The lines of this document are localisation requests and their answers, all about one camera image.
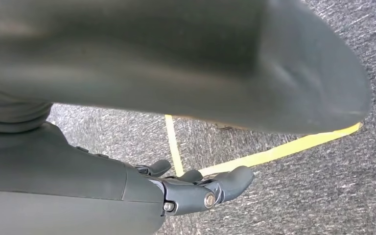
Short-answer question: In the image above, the black robot foot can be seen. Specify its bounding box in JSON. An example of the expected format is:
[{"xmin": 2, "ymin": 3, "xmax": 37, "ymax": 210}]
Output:
[{"xmin": 213, "ymin": 121, "xmax": 242, "ymax": 131}]

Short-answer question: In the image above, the yellow floor tape square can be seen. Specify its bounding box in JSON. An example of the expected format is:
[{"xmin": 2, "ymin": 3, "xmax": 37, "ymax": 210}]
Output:
[{"xmin": 164, "ymin": 114, "xmax": 363, "ymax": 178}]

